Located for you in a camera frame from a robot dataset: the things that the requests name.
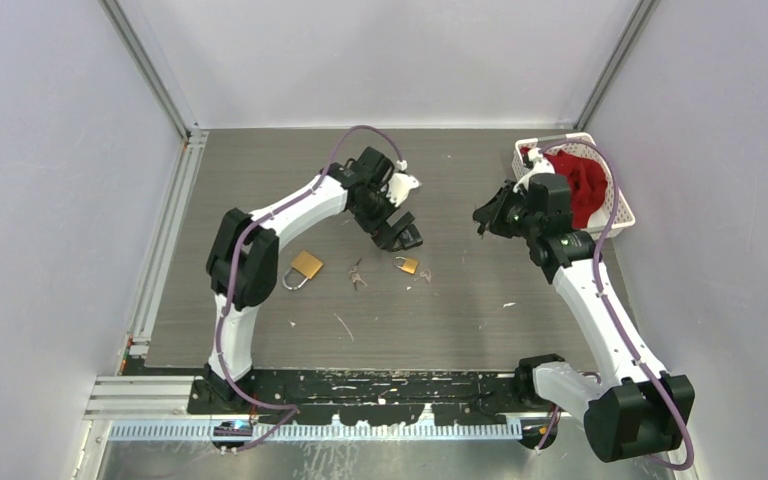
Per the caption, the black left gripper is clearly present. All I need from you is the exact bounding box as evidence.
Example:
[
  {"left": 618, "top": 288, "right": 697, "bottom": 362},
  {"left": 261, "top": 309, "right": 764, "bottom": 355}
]
[{"left": 351, "top": 184, "right": 415, "bottom": 251}]

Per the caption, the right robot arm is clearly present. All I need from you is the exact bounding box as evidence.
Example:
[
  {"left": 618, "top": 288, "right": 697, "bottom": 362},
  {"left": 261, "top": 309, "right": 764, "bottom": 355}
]
[{"left": 472, "top": 173, "right": 695, "bottom": 470}]

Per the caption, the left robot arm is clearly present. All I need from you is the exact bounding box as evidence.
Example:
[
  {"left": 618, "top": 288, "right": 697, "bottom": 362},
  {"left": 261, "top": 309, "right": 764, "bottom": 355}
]
[{"left": 205, "top": 147, "right": 422, "bottom": 413}]

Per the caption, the small silver key bunch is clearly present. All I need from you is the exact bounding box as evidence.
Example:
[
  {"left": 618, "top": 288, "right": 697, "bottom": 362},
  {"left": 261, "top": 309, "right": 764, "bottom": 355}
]
[{"left": 414, "top": 269, "right": 432, "bottom": 285}]

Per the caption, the silver key bunch centre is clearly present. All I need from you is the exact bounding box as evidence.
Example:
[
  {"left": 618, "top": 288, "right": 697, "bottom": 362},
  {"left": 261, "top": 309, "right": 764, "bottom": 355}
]
[{"left": 348, "top": 258, "right": 367, "bottom": 291}]

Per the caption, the small brass padlock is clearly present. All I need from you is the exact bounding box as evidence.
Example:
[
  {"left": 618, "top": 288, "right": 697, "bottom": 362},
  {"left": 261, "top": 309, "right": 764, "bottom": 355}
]
[{"left": 393, "top": 256, "right": 419, "bottom": 275}]

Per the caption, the large brass padlock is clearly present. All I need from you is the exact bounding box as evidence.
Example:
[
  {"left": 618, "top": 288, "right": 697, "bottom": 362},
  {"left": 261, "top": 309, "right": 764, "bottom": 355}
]
[{"left": 281, "top": 250, "right": 324, "bottom": 291}]

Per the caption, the red cloth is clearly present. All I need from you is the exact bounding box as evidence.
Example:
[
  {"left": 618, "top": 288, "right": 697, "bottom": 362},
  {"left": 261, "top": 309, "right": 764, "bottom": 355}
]
[{"left": 519, "top": 146, "right": 609, "bottom": 230}]

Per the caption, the white perforated plastic basket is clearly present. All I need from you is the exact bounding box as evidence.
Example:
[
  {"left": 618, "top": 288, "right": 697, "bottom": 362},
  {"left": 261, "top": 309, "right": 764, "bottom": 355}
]
[{"left": 511, "top": 132, "right": 636, "bottom": 238}]

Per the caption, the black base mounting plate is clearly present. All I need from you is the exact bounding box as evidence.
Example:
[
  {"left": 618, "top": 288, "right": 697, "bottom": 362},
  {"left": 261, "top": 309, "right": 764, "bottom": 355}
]
[{"left": 187, "top": 369, "right": 553, "bottom": 426}]

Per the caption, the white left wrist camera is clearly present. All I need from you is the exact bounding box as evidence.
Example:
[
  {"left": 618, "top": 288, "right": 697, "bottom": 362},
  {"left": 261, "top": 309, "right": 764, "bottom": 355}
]
[{"left": 386, "top": 172, "right": 422, "bottom": 207}]

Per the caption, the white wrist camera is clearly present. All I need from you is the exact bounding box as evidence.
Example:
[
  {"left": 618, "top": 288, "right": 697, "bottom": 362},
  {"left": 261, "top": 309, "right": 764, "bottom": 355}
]
[
  {"left": 516, "top": 147, "right": 555, "bottom": 191},
  {"left": 386, "top": 172, "right": 422, "bottom": 207}
]

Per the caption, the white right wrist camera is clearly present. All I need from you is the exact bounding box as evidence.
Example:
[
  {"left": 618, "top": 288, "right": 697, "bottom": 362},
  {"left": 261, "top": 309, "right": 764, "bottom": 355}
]
[{"left": 516, "top": 147, "right": 555, "bottom": 191}]

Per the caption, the aluminium front rail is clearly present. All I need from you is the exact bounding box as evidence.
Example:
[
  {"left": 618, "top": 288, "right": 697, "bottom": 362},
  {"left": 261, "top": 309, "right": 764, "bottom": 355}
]
[{"left": 86, "top": 375, "right": 551, "bottom": 449}]

